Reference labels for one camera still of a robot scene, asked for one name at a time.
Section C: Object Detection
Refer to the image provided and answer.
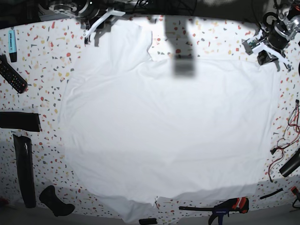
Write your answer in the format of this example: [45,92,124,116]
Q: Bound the black cylinder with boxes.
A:
[279,149,300,177]

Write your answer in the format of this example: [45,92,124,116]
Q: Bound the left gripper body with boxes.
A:
[254,28,292,62]

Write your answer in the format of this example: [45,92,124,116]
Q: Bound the small black rectangular device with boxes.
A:
[139,218,157,225]

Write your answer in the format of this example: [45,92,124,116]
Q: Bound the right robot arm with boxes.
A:
[40,0,126,44]

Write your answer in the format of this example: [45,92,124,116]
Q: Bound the white T-shirt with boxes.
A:
[59,20,279,223]

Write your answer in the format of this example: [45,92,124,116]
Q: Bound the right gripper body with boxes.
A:
[81,6,126,30]

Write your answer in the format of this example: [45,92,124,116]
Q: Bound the long black tube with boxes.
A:
[13,135,36,208]

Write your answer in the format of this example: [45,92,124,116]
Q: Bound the black tape strip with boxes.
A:
[0,112,41,132]

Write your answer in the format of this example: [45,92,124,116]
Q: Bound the blue highlighter marker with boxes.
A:
[8,30,17,63]

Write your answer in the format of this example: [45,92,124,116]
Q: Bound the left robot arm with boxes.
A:
[257,0,300,72]

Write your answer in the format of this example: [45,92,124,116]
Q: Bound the black orange bar clamp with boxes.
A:
[179,197,249,225]

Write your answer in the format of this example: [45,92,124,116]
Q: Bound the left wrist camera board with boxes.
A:
[242,38,258,55]

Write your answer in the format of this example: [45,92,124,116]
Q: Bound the black TV remote control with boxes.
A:
[0,55,28,94]

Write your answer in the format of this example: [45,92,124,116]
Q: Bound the short black rod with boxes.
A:
[260,188,283,200]

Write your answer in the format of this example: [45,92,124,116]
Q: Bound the red black wire bundle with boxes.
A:
[268,99,300,183]

